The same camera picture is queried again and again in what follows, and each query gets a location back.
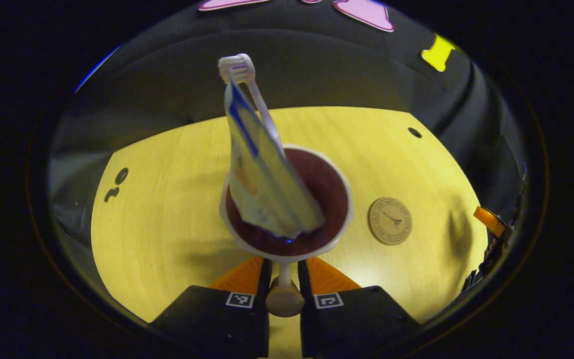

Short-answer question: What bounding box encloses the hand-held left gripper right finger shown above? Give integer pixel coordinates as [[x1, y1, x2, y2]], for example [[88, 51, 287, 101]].
[[297, 256, 421, 359]]

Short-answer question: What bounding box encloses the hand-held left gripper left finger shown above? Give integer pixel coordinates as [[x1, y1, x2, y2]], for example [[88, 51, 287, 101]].
[[148, 257, 273, 359]]

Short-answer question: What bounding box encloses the round cork coaster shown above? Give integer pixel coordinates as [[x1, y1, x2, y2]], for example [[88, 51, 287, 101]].
[[368, 197, 413, 246]]

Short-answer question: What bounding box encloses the beige cup with handle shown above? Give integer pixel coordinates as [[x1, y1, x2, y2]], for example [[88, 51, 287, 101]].
[[219, 144, 355, 318]]

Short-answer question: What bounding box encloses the white toothpaste tube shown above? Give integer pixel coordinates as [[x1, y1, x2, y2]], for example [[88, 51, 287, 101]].
[[223, 82, 326, 239]]

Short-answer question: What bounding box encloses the white toothbrush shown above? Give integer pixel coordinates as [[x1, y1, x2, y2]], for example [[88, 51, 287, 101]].
[[217, 53, 286, 158]]

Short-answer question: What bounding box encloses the black backdrop cloth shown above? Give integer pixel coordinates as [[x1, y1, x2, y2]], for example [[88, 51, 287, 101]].
[[48, 0, 529, 280]]

